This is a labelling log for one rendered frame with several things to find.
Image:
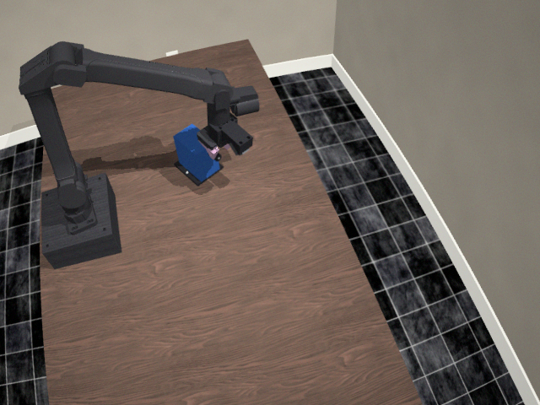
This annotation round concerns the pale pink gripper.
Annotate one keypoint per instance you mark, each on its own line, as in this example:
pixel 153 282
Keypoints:
pixel 206 141

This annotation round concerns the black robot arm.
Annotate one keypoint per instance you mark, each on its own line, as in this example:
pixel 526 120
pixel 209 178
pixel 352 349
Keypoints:
pixel 56 65

